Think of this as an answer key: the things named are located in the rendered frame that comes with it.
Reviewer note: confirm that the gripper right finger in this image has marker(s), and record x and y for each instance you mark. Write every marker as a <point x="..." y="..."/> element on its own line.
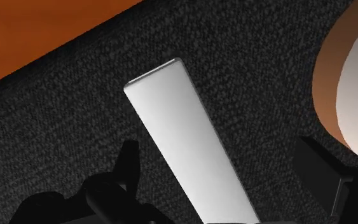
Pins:
<point x="321" y="173"/>

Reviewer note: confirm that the orange bowl with white inside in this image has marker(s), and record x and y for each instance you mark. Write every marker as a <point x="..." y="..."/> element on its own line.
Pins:
<point x="352" y="93"/>

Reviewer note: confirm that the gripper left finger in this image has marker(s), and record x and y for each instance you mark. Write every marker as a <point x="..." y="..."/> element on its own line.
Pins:
<point x="104" y="198"/>

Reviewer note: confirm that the white flat remote control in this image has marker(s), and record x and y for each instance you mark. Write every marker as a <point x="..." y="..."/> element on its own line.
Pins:
<point x="185" y="139"/>

